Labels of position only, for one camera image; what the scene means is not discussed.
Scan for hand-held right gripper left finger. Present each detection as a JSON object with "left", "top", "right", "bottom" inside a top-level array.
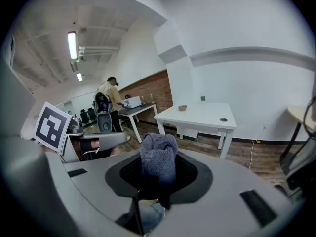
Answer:
[{"left": 46, "top": 151, "right": 143, "bottom": 237}]

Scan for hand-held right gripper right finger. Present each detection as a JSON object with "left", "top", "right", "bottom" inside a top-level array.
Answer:
[{"left": 148, "top": 150, "right": 306, "bottom": 237}]

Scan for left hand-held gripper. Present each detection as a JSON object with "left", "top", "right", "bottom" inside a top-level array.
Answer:
[{"left": 33, "top": 101, "right": 131, "bottom": 164}]

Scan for dark blue cloth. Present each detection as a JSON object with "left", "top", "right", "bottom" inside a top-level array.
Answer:
[{"left": 139, "top": 132, "right": 179, "bottom": 210}]

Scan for grey desk white legs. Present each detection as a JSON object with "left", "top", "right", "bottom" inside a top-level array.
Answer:
[{"left": 118, "top": 102, "right": 158, "bottom": 144}]

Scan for white box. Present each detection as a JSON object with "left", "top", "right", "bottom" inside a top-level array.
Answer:
[{"left": 124, "top": 96, "right": 142, "bottom": 109}]

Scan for person's blue jeans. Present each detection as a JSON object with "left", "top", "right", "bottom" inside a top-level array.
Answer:
[{"left": 139, "top": 201, "right": 166, "bottom": 234}]

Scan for white table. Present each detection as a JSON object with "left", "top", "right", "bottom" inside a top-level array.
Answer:
[{"left": 154, "top": 102, "right": 237, "bottom": 159}]

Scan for grey mesh office chair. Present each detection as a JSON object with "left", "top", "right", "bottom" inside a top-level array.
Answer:
[{"left": 279, "top": 132, "right": 316, "bottom": 199}]

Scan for white ceiling pipes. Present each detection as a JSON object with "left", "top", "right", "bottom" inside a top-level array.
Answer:
[{"left": 78, "top": 45, "right": 120, "bottom": 62}]

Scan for round table black legs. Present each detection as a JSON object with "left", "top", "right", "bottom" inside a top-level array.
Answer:
[{"left": 280, "top": 105, "right": 316, "bottom": 162}]

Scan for white cable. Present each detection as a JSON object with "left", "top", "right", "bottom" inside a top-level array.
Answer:
[{"left": 248, "top": 139, "right": 261, "bottom": 170}]

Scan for black cable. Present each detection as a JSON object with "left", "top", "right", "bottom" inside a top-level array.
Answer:
[{"left": 303, "top": 96, "right": 316, "bottom": 139}]

